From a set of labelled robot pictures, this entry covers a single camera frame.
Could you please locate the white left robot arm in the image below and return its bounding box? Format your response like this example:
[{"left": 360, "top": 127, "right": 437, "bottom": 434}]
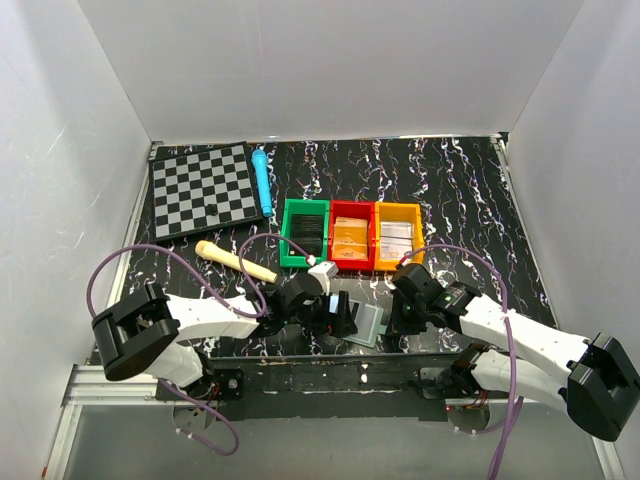
[{"left": 92, "top": 273, "right": 360, "bottom": 400}]

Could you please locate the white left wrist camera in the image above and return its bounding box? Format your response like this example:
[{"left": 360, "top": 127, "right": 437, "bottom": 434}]
[{"left": 307, "top": 261, "right": 339, "bottom": 295}]

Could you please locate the grey black chessboard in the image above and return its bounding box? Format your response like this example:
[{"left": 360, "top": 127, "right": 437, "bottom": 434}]
[{"left": 149, "top": 142, "right": 263, "bottom": 242}]

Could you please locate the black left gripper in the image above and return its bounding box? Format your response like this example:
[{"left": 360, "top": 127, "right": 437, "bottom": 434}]
[{"left": 284, "top": 291, "right": 357, "bottom": 339}]

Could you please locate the orange plastic bin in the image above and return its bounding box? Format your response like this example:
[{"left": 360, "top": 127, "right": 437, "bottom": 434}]
[{"left": 374, "top": 202, "right": 425, "bottom": 271}]

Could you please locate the blue toy microphone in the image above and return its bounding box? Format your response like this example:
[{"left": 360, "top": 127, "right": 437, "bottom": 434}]
[{"left": 251, "top": 148, "right": 273, "bottom": 217}]

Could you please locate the grey printed card stack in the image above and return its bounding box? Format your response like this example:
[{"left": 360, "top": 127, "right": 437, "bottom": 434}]
[{"left": 379, "top": 221, "right": 413, "bottom": 261}]

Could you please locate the red plastic bin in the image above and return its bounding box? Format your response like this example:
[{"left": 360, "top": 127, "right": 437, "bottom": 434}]
[{"left": 329, "top": 200, "right": 376, "bottom": 270}]

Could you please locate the wooden stick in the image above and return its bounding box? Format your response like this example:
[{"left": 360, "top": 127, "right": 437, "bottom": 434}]
[{"left": 195, "top": 240, "right": 278, "bottom": 284}]

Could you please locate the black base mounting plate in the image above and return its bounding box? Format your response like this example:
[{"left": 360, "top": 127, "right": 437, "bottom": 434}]
[{"left": 210, "top": 353, "right": 471, "bottom": 421}]

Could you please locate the green plastic bin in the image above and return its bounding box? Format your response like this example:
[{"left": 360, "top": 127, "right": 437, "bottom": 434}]
[{"left": 280, "top": 198, "right": 330, "bottom": 263}]

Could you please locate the black cards stack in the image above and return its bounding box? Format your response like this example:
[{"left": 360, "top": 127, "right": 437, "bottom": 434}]
[{"left": 290, "top": 214, "right": 324, "bottom": 256}]

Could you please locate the green card holder wallet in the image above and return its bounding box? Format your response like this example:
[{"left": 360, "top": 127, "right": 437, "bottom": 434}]
[{"left": 340, "top": 299, "right": 391, "bottom": 347}]

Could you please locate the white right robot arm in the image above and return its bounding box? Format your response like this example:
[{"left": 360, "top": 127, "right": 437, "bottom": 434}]
[{"left": 387, "top": 263, "right": 639, "bottom": 442}]

